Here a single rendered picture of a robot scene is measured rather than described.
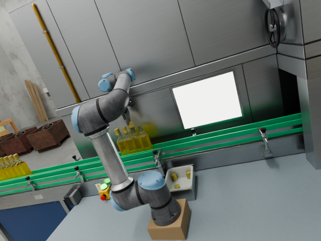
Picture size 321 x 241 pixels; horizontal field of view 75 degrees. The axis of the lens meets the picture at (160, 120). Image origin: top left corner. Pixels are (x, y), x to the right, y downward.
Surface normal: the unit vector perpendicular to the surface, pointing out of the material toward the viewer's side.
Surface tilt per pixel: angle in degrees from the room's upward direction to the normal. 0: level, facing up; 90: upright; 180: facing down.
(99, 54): 90
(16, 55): 90
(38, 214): 90
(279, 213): 0
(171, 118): 90
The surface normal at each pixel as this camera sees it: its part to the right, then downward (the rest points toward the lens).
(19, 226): -0.18, 0.37
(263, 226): -0.31, -0.90
